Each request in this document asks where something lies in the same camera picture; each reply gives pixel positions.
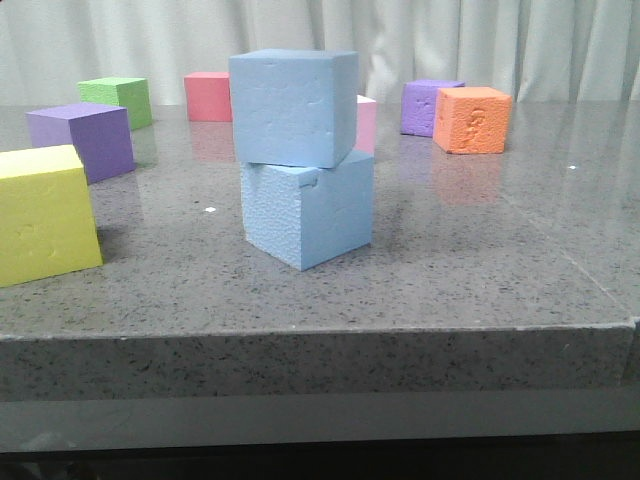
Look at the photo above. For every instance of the pink foam block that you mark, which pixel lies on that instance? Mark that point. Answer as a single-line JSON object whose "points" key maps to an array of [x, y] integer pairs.
{"points": [[366, 124]]}

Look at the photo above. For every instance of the red foam block front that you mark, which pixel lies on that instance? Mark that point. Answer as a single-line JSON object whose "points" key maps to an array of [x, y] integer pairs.
{"points": [[208, 96]]}

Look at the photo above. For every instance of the green foam block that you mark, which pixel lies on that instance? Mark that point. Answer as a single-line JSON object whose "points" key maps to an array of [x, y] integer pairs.
{"points": [[131, 93]]}

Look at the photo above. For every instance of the textured orange foam block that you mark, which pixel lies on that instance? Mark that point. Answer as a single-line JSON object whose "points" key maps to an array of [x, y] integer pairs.
{"points": [[472, 120]]}

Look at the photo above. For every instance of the purple foam block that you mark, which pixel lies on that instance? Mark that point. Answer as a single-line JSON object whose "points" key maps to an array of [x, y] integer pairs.
{"points": [[99, 132], [418, 105]]}

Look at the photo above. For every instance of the white curtain backdrop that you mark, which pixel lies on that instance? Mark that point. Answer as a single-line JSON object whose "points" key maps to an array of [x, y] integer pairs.
{"points": [[534, 50]]}

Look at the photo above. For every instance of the purple foam block left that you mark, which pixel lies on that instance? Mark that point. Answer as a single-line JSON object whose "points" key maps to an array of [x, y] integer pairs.
{"points": [[99, 132]]}

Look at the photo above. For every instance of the textured blue foam block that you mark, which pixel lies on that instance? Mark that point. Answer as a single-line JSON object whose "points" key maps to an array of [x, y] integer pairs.
{"points": [[305, 216]]}

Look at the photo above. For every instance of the yellow foam block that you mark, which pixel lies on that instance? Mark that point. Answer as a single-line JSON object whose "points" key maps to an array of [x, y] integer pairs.
{"points": [[47, 221]]}

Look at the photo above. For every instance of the purple foam block right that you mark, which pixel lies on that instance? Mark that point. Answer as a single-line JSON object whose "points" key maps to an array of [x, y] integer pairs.
{"points": [[418, 105]]}

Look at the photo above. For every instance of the smooth light blue foam block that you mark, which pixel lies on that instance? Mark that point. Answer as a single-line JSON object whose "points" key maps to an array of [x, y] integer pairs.
{"points": [[294, 107]]}

